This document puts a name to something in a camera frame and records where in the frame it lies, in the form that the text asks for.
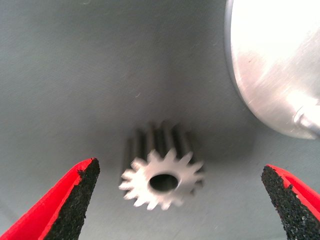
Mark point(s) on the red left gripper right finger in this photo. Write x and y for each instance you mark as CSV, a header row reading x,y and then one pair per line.
x,y
297,205

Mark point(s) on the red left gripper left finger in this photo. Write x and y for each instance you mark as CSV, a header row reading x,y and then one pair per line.
x,y
50,210

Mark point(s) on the small steel planetary gear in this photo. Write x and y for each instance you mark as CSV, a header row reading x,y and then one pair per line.
x,y
140,180

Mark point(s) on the round metal carrier plate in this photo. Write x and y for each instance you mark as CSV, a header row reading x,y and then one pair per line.
x,y
275,62

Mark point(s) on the dark grey table cloth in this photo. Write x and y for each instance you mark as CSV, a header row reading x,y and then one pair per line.
x,y
75,75

